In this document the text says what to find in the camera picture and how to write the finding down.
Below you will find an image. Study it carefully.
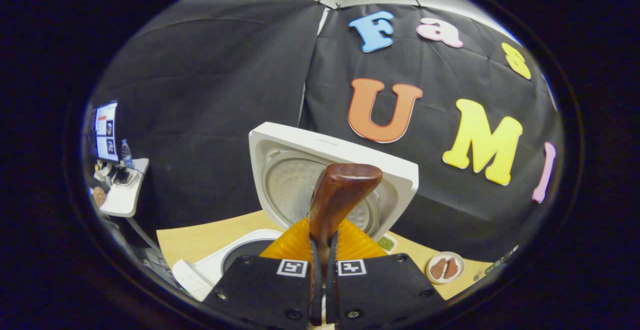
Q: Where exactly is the computer monitor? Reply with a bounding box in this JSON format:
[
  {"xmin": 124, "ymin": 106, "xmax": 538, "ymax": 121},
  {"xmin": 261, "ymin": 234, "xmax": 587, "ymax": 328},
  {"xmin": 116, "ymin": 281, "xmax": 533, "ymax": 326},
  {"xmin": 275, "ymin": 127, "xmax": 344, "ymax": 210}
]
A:
[{"xmin": 89, "ymin": 101, "xmax": 120, "ymax": 163}]

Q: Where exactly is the white side table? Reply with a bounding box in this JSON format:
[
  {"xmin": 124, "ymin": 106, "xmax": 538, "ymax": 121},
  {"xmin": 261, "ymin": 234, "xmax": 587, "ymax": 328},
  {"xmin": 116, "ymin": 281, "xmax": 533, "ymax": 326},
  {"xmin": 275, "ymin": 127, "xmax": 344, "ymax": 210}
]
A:
[{"xmin": 99, "ymin": 158, "xmax": 150, "ymax": 218}]

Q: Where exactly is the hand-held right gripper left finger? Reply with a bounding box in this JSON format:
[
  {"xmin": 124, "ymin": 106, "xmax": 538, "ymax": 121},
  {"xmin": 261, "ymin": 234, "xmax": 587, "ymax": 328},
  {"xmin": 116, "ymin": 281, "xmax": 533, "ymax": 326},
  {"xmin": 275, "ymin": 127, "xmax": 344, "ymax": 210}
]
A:
[{"xmin": 202, "ymin": 218, "xmax": 324, "ymax": 330}]

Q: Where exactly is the white round plate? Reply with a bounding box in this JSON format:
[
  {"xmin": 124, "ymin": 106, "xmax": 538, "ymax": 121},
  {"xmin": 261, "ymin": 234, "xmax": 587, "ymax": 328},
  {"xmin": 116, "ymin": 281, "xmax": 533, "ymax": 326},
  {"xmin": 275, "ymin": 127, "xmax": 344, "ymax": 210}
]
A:
[{"xmin": 426, "ymin": 252, "xmax": 466, "ymax": 285}]

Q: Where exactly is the white divided bean dish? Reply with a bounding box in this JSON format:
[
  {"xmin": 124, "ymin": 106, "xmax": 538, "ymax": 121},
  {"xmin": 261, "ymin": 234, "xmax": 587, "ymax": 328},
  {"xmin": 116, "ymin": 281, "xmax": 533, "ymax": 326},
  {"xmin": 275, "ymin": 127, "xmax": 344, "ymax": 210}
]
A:
[{"xmin": 376, "ymin": 234, "xmax": 398, "ymax": 254}]

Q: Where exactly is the brown wooden spoon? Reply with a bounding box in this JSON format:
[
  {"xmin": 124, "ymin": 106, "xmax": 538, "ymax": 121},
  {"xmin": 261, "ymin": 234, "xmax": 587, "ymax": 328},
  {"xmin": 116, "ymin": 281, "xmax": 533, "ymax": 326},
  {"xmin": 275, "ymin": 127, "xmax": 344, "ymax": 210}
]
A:
[{"xmin": 309, "ymin": 163, "xmax": 384, "ymax": 266}]

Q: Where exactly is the clear water bottle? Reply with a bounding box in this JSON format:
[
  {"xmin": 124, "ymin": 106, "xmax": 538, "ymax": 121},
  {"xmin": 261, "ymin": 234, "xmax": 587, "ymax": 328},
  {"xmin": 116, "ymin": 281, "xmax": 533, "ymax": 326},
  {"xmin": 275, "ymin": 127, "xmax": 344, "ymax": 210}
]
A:
[{"xmin": 472, "ymin": 245, "xmax": 521, "ymax": 281}]

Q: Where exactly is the white rice cooker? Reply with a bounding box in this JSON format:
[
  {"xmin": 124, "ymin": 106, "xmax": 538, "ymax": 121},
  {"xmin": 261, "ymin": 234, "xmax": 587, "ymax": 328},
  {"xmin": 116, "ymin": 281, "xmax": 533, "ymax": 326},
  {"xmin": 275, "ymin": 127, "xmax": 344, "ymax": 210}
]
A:
[{"xmin": 172, "ymin": 122, "xmax": 419, "ymax": 302}]

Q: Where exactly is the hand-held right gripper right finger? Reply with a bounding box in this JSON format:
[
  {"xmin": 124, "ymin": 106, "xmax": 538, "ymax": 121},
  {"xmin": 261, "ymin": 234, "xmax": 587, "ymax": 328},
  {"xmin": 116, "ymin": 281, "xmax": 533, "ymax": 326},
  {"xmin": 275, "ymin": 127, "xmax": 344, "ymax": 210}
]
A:
[{"xmin": 325, "ymin": 218, "xmax": 447, "ymax": 330}]

